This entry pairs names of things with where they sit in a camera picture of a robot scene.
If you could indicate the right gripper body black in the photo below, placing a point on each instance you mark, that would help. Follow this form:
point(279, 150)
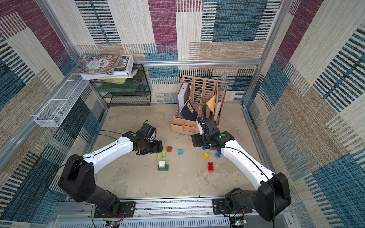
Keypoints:
point(196, 139)

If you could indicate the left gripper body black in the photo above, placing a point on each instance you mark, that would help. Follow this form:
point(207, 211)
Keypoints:
point(151, 147)

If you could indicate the lime green lego brick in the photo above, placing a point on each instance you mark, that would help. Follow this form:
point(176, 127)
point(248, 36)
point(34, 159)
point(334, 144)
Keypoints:
point(161, 155)

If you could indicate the long blue lego brick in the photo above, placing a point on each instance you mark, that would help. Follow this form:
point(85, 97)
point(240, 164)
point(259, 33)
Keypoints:
point(218, 155)

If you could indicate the cream square lego brick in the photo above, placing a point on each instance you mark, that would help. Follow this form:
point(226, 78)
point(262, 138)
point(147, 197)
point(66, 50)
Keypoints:
point(161, 164)

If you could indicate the brown square lego brick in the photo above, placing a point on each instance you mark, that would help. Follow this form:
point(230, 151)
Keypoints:
point(169, 149)

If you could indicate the long green lego brick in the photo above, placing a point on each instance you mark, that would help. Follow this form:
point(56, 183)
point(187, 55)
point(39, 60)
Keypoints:
point(165, 168)

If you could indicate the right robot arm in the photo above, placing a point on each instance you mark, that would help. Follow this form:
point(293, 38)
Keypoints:
point(272, 193)

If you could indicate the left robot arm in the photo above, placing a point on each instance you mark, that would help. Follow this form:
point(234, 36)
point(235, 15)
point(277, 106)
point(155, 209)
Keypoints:
point(78, 178)

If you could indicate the yellow lego brick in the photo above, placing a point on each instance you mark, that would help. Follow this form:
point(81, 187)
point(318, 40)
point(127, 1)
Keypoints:
point(206, 155)

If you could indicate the red lego brick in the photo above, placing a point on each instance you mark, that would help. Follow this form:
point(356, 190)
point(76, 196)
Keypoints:
point(210, 167)

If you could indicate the dark purple book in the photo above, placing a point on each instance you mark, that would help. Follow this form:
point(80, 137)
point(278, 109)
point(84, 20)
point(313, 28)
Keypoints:
point(188, 112)

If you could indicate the pale pink folder in organizer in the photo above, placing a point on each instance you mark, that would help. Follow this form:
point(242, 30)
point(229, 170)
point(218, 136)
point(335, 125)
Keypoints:
point(218, 103)

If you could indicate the yellow envelope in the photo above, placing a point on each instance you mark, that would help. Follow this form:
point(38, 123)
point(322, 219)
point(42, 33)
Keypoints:
point(211, 104)

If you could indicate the white book in organizer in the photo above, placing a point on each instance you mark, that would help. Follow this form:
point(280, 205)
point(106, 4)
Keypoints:
point(183, 95)

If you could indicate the pink desk file organizer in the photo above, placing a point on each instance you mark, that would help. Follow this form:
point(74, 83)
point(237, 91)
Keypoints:
point(201, 90)

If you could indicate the black and white Folio book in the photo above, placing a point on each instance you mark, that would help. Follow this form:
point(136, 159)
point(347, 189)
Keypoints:
point(122, 70)

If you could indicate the colourful illustrated book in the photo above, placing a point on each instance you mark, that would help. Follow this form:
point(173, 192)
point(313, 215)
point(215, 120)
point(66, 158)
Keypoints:
point(97, 64)

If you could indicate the black wire shelf rack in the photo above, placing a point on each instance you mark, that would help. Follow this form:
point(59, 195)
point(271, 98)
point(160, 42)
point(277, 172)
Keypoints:
point(134, 91)

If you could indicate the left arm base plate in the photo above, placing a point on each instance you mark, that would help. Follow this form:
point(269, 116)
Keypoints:
point(118, 210)

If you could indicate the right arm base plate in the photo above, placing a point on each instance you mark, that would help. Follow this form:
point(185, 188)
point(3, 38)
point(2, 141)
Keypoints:
point(220, 207)

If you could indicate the white wire mesh basket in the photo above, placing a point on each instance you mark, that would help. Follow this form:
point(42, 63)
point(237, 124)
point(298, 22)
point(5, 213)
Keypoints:
point(55, 111)

